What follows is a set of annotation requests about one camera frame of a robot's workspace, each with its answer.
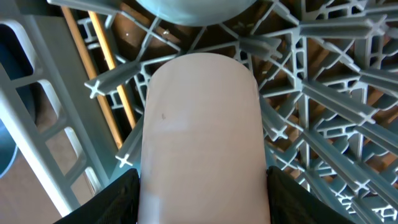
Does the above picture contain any grey dishwasher rack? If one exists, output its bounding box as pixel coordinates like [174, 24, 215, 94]
[1, 1, 397, 223]

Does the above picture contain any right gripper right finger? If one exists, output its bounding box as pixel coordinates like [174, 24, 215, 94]
[266, 166, 352, 224]

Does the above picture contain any brown serving tray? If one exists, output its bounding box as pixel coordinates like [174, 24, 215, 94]
[1, 83, 101, 217]

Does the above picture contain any dark blue plate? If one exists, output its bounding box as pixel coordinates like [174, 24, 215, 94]
[1, 24, 35, 177]

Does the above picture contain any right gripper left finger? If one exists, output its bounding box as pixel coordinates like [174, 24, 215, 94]
[55, 169, 140, 224]

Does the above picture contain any wooden chopstick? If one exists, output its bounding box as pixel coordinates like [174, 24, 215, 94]
[61, 6, 123, 149]
[88, 11, 136, 129]

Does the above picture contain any light blue bowl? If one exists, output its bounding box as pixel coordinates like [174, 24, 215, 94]
[137, 0, 256, 27]

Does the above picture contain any pink cup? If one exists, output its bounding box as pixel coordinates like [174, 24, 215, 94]
[138, 53, 271, 223]

